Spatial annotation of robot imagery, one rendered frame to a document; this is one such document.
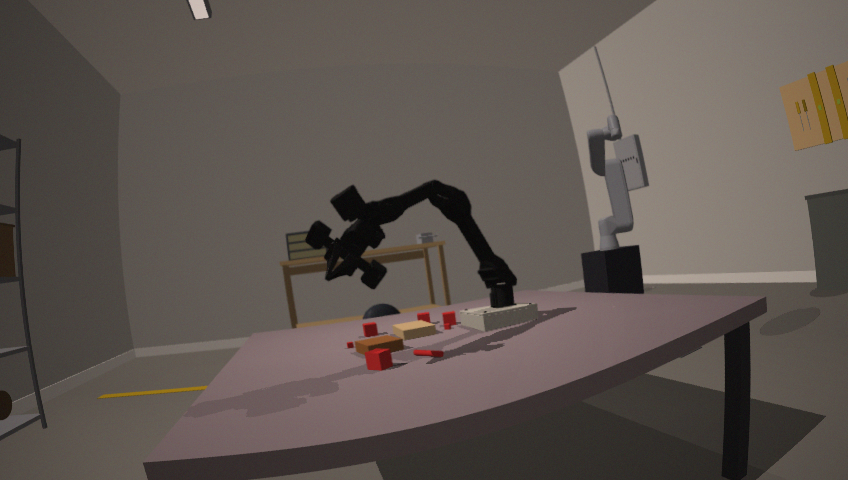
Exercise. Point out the orange square block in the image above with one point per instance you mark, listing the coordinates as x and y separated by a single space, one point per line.
389 342

